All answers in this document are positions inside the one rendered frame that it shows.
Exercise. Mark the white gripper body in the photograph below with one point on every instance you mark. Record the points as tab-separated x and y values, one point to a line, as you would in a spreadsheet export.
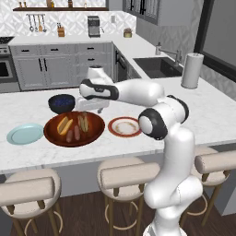
89	103

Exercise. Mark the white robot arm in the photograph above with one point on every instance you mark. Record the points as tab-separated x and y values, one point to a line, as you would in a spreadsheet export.
172	144

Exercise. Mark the brown hot dog bun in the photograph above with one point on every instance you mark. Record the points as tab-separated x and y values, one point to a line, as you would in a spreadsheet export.
83	122

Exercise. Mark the large brown bowl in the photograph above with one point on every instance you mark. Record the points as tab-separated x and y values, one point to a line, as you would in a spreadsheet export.
92	135

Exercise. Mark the dark blue bowl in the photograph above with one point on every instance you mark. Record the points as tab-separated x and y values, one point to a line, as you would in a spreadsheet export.
61	104

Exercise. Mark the white plate with red rim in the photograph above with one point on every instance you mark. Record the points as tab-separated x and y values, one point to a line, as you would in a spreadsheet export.
124	126

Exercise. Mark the reddish brown sausage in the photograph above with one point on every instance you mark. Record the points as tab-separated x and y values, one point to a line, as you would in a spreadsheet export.
70	136
76	132

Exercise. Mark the yellow hot dog bun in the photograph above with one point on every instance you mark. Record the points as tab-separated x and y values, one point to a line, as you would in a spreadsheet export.
64	125

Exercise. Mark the light blue plate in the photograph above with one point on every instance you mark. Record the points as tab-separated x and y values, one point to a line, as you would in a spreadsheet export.
24	134

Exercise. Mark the grey base cupboard run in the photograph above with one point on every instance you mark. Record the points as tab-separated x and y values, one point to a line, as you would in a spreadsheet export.
61	64

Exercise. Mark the black dishwasher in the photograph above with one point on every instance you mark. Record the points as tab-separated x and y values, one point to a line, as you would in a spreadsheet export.
121	66

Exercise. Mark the dark sink basin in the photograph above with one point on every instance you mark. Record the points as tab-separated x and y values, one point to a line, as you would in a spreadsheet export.
156	67

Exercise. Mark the beige bar stool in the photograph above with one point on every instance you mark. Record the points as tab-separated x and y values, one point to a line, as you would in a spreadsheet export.
126	176
27	190
212	162

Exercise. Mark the wooden knife block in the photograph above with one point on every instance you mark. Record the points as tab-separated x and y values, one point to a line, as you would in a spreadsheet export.
61	31

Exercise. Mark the small tan jar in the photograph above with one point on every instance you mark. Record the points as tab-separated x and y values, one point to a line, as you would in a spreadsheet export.
127	33

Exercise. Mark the silver oven with hob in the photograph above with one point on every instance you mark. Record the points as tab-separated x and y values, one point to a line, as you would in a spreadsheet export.
6	67

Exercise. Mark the silver tap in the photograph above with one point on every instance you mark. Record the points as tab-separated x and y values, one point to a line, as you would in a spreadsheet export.
172	53

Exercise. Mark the white paper towel roll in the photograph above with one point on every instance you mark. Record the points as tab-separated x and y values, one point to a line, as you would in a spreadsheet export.
192	70

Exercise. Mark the black framed window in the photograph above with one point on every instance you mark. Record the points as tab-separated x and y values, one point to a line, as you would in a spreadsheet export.
219	33

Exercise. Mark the rail with hanging tools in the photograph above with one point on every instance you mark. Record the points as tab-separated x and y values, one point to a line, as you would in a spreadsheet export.
36	23

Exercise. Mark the dark wooden wall shelf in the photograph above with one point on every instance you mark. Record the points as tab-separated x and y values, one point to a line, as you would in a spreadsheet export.
61	8

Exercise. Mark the grey wall cupboards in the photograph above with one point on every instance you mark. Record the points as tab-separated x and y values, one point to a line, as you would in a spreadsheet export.
166	10

